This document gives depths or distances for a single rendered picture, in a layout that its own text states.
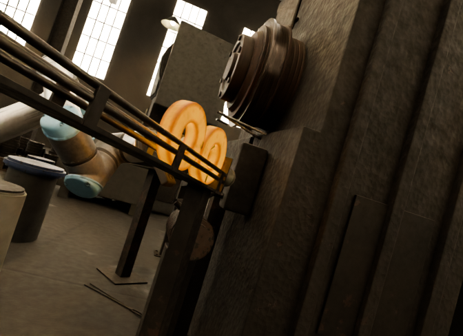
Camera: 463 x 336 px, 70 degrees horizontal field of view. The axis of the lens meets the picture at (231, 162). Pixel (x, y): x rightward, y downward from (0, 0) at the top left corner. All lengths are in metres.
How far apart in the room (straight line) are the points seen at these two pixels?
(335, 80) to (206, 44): 3.27
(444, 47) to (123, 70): 10.93
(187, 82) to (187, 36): 0.52
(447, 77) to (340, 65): 0.39
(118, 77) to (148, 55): 1.22
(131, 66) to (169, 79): 7.77
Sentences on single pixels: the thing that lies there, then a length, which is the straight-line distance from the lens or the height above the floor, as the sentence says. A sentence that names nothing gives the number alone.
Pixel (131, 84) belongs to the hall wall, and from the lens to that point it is 11.62.
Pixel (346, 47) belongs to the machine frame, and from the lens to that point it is 1.09.
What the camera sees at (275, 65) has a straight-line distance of 1.26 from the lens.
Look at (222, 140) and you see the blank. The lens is 0.89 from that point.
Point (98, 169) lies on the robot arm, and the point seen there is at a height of 0.58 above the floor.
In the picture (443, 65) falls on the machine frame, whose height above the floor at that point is 1.20.
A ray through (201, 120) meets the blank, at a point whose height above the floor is 0.77.
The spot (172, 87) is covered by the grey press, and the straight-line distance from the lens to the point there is 4.00.
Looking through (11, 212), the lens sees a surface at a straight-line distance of 0.74.
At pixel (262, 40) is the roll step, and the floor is 1.21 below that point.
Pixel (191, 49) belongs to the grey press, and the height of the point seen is 2.01.
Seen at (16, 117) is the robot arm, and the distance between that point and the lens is 1.43.
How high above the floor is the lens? 0.65
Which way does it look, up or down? 3 degrees up
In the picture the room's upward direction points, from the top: 17 degrees clockwise
